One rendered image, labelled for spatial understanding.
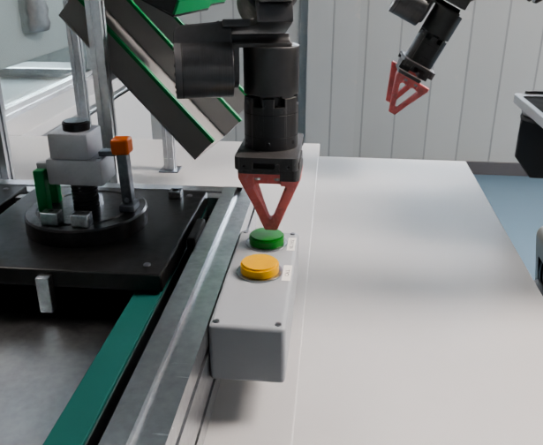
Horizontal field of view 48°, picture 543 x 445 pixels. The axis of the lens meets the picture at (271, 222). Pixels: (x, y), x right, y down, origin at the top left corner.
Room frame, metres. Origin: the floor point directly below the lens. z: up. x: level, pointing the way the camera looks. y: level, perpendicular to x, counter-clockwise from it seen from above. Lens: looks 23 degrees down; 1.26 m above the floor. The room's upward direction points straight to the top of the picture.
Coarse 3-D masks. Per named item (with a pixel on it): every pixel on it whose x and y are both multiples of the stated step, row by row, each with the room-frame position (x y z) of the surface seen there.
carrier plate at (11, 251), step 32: (32, 192) 0.77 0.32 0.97; (160, 192) 0.77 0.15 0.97; (192, 192) 0.77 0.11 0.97; (0, 224) 0.67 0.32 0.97; (160, 224) 0.67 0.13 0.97; (192, 224) 0.69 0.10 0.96; (0, 256) 0.58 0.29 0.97; (32, 256) 0.58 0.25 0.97; (64, 256) 0.58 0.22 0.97; (96, 256) 0.58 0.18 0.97; (128, 256) 0.58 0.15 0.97; (160, 256) 0.58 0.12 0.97; (96, 288) 0.55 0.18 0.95; (128, 288) 0.55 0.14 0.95; (160, 288) 0.54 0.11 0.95
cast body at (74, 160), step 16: (64, 128) 0.66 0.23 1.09; (80, 128) 0.66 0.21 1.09; (96, 128) 0.68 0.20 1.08; (64, 144) 0.65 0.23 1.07; (80, 144) 0.65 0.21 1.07; (96, 144) 0.67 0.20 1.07; (48, 160) 0.65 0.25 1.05; (64, 160) 0.65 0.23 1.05; (80, 160) 0.65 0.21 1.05; (96, 160) 0.65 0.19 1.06; (112, 160) 0.68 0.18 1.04; (48, 176) 0.65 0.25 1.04; (64, 176) 0.65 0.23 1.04; (80, 176) 0.65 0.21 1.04; (96, 176) 0.65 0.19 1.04; (112, 176) 0.68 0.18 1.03
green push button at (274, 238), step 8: (256, 232) 0.64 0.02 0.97; (264, 232) 0.64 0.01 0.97; (272, 232) 0.64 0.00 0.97; (280, 232) 0.64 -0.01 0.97; (256, 240) 0.62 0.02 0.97; (264, 240) 0.62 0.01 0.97; (272, 240) 0.62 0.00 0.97; (280, 240) 0.62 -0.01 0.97; (264, 248) 0.62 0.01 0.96; (272, 248) 0.62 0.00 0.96
